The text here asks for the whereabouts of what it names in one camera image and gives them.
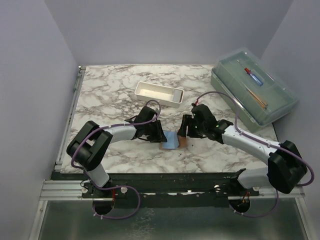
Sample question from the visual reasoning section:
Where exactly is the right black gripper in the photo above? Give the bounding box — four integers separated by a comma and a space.
177, 114, 207, 139

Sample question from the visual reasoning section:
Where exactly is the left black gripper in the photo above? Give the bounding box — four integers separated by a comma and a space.
144, 119, 167, 143

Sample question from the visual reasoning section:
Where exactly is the tan leather card holder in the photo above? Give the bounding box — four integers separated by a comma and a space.
160, 130, 187, 150

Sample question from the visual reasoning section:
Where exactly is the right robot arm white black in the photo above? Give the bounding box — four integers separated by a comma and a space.
177, 104, 308, 196

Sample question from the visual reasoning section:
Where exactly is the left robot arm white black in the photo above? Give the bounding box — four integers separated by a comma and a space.
66, 105, 167, 198

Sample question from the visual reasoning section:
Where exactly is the white rectangular tray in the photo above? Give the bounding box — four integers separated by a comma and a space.
134, 81, 185, 108

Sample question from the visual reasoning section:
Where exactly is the orange pencil tool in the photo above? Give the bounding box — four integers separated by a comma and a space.
246, 88, 268, 110

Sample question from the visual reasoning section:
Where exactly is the clear green plastic toolbox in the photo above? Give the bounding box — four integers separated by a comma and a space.
211, 47, 299, 133

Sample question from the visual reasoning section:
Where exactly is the red blue screwdriver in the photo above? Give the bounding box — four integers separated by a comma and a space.
237, 59, 264, 87

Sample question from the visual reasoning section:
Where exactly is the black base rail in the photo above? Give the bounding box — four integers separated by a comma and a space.
44, 172, 259, 212

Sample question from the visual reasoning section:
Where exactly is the aluminium frame rail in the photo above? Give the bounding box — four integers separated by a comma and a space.
28, 66, 86, 240

